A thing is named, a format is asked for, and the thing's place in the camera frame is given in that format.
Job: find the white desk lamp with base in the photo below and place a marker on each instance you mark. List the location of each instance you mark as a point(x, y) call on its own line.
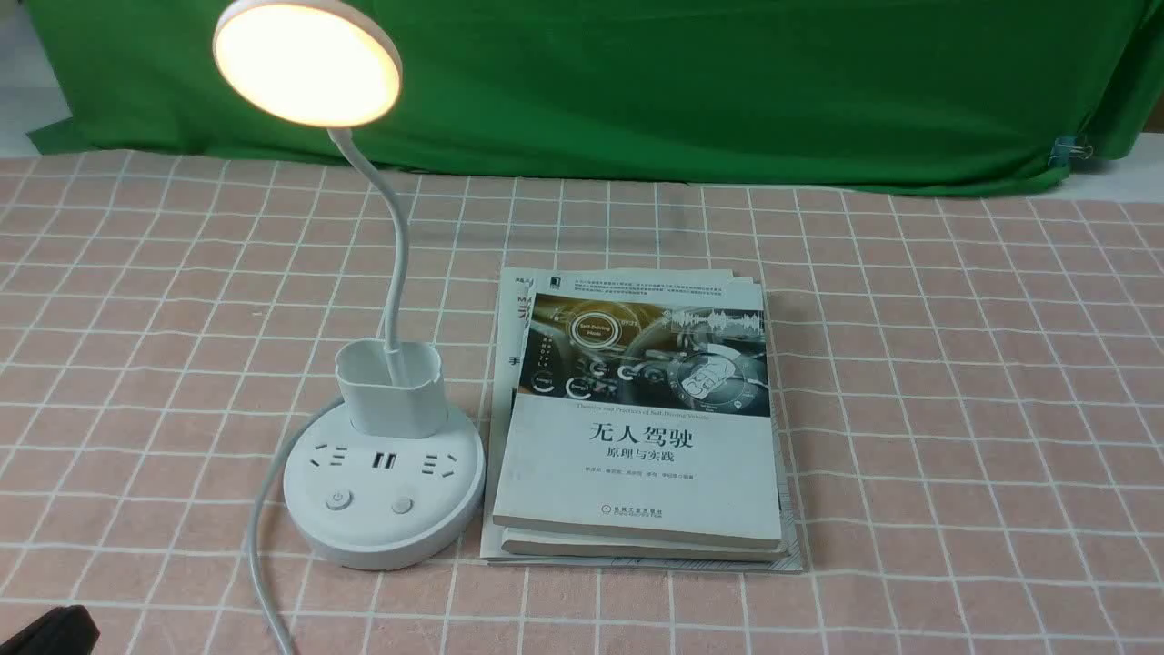
point(392, 473)

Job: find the green backdrop cloth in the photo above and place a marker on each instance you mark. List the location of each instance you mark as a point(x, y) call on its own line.
point(930, 98)

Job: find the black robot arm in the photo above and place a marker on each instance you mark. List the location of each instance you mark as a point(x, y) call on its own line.
point(62, 630)

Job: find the blue binder clip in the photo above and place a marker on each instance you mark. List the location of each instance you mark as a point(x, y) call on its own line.
point(1067, 149)

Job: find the bottom book in stack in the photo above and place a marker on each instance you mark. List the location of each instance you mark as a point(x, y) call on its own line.
point(637, 565)

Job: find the top self-driving textbook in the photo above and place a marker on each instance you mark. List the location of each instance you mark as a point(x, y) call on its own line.
point(637, 455)

